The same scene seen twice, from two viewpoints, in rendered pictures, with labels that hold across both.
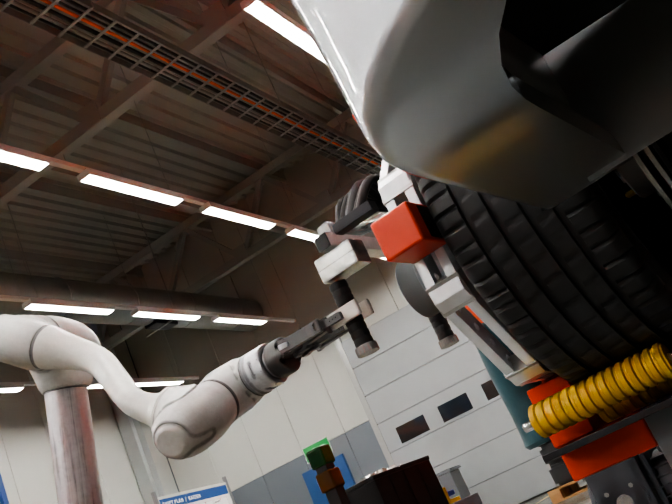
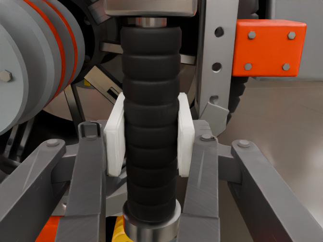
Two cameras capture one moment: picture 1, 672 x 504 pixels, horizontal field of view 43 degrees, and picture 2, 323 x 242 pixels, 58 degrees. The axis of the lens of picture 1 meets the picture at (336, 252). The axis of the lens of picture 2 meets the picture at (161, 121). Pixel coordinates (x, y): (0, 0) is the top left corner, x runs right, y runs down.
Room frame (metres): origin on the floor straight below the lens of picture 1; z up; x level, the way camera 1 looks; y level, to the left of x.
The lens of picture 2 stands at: (1.62, 0.18, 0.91)
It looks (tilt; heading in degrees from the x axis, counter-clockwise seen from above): 22 degrees down; 241
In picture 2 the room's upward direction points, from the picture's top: 1 degrees clockwise
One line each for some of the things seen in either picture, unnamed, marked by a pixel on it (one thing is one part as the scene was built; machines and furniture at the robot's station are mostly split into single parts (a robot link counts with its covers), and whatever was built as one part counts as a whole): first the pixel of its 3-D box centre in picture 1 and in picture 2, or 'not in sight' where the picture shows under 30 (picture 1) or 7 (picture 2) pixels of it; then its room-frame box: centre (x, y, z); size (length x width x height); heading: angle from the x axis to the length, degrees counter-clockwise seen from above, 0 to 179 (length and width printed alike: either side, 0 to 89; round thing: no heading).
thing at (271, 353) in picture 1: (291, 351); not in sight; (1.62, 0.16, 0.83); 0.09 x 0.08 x 0.07; 61
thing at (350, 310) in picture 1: (344, 314); (183, 129); (1.52, 0.03, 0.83); 0.07 x 0.01 x 0.03; 61
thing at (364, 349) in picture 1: (351, 315); (151, 132); (1.54, 0.02, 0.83); 0.04 x 0.04 x 0.16
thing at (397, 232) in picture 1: (409, 233); (260, 46); (1.30, -0.12, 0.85); 0.09 x 0.08 x 0.07; 151
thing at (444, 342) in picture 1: (434, 313); not in sight; (1.84, -0.14, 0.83); 0.04 x 0.04 x 0.16
